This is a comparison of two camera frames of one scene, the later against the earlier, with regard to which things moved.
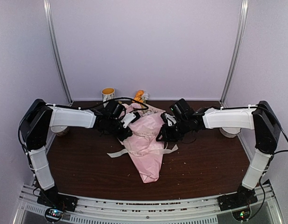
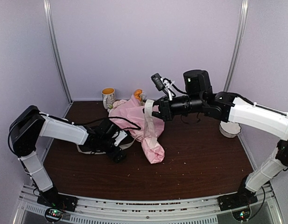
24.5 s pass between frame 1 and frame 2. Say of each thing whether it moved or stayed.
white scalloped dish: stayed
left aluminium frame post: stayed
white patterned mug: stayed
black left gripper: moved
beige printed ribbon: moved
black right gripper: moved
